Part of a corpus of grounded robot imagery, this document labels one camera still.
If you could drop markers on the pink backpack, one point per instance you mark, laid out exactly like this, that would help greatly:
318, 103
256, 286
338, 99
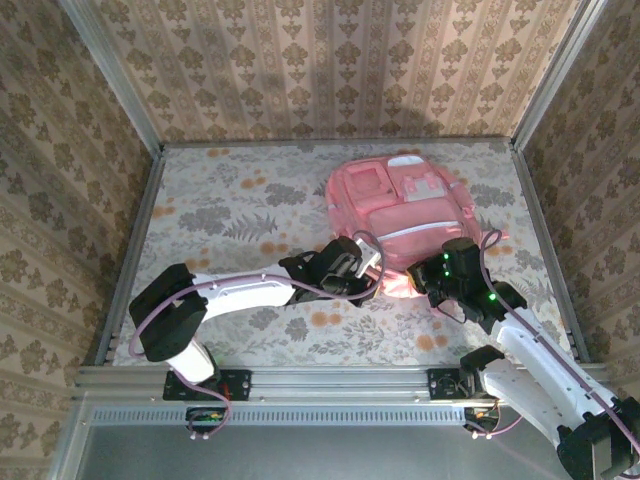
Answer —
415, 210

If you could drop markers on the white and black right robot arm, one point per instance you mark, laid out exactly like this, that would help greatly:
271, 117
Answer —
530, 360

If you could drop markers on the floral tablecloth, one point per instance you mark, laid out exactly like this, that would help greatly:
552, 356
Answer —
225, 200

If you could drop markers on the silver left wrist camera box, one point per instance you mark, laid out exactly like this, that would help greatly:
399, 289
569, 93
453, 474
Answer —
369, 255

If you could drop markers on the aluminium frame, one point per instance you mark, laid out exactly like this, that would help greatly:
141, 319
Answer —
340, 380

